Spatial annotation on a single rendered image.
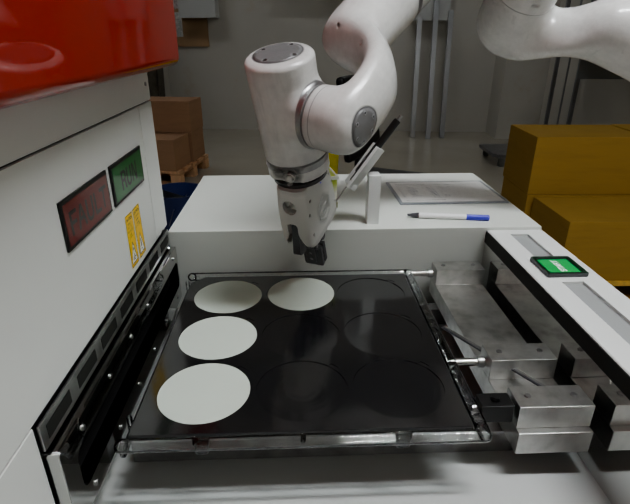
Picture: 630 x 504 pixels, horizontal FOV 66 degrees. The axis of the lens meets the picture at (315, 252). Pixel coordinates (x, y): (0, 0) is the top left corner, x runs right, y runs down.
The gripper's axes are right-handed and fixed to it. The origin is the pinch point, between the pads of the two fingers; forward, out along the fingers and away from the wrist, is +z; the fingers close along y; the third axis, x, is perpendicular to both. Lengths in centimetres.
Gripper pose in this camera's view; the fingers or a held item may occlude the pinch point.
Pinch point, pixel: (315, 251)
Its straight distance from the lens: 77.7
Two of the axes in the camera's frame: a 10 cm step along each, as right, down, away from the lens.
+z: 1.3, 7.3, 6.7
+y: 3.7, -6.6, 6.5
